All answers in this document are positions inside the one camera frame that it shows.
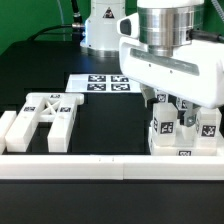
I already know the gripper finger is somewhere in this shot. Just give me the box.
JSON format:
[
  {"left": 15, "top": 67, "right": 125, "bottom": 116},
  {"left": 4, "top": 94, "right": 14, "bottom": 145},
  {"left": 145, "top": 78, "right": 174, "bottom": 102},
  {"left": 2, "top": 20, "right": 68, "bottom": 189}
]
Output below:
[
  {"left": 180, "top": 101, "right": 200, "bottom": 127},
  {"left": 140, "top": 84, "right": 158, "bottom": 107}
]

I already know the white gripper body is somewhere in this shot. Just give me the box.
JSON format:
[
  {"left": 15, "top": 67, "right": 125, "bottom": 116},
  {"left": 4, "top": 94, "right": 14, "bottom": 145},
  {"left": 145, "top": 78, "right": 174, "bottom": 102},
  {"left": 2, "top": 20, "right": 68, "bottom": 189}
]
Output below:
[{"left": 117, "top": 13, "right": 224, "bottom": 109}]

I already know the white chair seat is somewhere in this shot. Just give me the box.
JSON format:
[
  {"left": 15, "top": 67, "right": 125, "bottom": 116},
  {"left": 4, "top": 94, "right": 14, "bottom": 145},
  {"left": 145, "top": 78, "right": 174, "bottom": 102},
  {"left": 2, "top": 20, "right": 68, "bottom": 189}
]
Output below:
[{"left": 148, "top": 125, "right": 224, "bottom": 156}]

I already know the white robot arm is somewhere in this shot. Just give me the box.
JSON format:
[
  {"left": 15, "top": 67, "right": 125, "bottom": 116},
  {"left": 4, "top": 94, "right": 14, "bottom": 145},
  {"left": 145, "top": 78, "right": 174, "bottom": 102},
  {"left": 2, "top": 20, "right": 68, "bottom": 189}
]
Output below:
[{"left": 80, "top": 0, "right": 224, "bottom": 117}]

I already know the small white marker cube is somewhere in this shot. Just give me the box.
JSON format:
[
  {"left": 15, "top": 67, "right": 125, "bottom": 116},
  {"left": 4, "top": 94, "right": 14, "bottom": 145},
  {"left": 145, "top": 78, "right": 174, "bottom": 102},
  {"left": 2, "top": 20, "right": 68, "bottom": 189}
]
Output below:
[{"left": 156, "top": 92, "right": 168, "bottom": 103}]

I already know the right white marker cube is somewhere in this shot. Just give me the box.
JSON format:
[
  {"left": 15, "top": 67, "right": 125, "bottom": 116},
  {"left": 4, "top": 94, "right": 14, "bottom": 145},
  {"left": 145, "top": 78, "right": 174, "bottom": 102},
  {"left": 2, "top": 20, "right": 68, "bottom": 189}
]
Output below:
[{"left": 176, "top": 98, "right": 187, "bottom": 110}]

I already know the white marker sheet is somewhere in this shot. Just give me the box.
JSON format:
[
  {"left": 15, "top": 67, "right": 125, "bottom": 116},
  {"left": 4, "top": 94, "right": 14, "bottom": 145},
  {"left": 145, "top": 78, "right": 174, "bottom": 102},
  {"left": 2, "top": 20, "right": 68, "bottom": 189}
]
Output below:
[{"left": 66, "top": 74, "right": 140, "bottom": 93}]

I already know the white U-shaped fence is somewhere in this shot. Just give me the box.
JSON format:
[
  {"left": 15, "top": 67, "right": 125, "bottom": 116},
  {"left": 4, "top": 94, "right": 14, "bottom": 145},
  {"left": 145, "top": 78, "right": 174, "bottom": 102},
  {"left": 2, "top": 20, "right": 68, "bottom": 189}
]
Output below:
[{"left": 0, "top": 111, "right": 224, "bottom": 180}]

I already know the black cable with connector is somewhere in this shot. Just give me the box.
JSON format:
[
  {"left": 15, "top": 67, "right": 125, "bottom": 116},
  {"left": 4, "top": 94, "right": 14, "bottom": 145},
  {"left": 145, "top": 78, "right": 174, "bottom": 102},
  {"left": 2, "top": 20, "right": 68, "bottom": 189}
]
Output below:
[{"left": 27, "top": 0, "right": 86, "bottom": 42}]

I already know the white chair back frame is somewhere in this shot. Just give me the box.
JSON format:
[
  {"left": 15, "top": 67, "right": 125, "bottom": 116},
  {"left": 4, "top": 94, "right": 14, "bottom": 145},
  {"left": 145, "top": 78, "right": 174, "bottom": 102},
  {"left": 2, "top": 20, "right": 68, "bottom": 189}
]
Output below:
[{"left": 0, "top": 93, "right": 84, "bottom": 153}]

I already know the thin grey cable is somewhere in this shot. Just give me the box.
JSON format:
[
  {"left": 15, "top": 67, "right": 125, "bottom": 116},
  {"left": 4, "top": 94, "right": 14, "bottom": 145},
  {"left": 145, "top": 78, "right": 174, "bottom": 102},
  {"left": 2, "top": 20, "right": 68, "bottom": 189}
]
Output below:
[{"left": 55, "top": 0, "right": 66, "bottom": 42}]

